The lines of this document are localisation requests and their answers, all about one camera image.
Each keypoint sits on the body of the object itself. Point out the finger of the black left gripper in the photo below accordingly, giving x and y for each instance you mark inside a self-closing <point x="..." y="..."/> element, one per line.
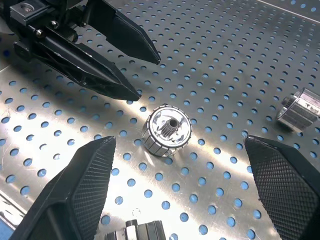
<point x="125" y="32"/>
<point x="82" y="65"/>

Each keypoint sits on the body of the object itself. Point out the silver metal roller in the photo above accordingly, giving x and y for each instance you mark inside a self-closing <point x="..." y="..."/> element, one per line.
<point x="147" y="231"/>
<point x="160" y="142"/>
<point x="298" y="113"/>

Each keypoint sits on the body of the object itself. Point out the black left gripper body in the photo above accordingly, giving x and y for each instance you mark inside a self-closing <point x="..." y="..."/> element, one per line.
<point x="37" y="15"/>

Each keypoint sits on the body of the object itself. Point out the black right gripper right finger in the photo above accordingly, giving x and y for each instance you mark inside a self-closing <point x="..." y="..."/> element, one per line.
<point x="290" y="190"/>

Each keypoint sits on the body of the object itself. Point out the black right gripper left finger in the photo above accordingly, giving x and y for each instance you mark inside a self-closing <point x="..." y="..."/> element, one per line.
<point x="75" y="195"/>

